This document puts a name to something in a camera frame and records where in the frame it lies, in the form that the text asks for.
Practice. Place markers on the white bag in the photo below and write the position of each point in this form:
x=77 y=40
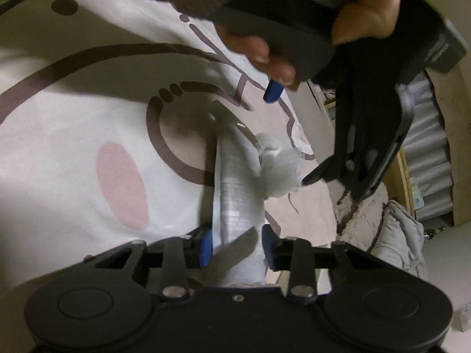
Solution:
x=281 y=171

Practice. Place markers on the clear plastic packet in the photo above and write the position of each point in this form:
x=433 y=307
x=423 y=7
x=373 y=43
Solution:
x=239 y=198

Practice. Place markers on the printed blanket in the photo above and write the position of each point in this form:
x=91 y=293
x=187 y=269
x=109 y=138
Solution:
x=73 y=117

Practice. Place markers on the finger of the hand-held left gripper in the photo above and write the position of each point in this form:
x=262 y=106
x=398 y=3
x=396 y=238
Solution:
x=368 y=169
x=273 y=92

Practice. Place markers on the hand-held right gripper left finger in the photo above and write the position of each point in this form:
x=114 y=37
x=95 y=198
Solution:
x=206 y=248

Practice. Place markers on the person's left hand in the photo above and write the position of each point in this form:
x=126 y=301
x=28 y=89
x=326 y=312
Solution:
x=371 y=11

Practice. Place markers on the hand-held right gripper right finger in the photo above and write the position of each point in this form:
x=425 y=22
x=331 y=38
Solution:
x=270 y=250

